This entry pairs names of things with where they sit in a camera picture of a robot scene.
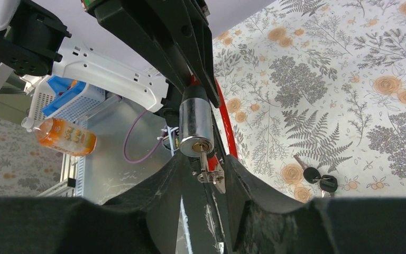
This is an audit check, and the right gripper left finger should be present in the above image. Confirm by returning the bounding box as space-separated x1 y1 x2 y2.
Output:
0 153 191 253

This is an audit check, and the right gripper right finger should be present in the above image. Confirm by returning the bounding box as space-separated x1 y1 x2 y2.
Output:
225 155 406 253

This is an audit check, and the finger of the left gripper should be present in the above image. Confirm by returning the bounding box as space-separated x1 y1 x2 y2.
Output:
147 1 221 107
87 0 189 93

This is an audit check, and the black-headed key pair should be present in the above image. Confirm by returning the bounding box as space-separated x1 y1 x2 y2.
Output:
293 155 338 198

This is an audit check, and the red cable lock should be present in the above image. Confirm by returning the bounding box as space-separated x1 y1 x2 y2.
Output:
179 75 236 177

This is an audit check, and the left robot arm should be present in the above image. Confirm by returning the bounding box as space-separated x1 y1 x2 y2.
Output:
0 1 220 112

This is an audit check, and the white plastic basket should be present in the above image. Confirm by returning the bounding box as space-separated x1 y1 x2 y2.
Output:
25 75 106 122

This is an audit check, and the blue box in basket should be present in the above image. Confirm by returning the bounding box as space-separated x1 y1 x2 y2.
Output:
42 76 86 116

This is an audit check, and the orange snack packet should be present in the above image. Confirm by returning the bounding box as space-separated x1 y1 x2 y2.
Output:
21 117 97 156

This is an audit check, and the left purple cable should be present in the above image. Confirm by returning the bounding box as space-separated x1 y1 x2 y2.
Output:
123 109 165 165

